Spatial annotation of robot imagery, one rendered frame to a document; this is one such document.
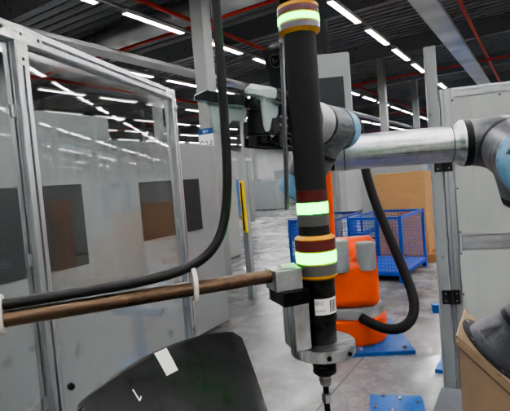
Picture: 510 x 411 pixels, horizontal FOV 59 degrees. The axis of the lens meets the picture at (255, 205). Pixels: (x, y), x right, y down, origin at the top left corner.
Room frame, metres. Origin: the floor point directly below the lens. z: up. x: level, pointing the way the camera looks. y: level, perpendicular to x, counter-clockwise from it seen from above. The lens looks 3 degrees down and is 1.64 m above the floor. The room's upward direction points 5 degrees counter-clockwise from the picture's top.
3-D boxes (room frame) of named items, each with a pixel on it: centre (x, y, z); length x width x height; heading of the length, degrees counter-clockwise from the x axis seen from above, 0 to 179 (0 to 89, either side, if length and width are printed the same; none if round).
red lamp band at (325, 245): (0.48, -0.06, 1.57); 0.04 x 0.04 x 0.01
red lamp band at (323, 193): (0.48, -0.06, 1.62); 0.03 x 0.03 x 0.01
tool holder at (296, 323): (0.48, -0.05, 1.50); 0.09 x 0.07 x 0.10; 111
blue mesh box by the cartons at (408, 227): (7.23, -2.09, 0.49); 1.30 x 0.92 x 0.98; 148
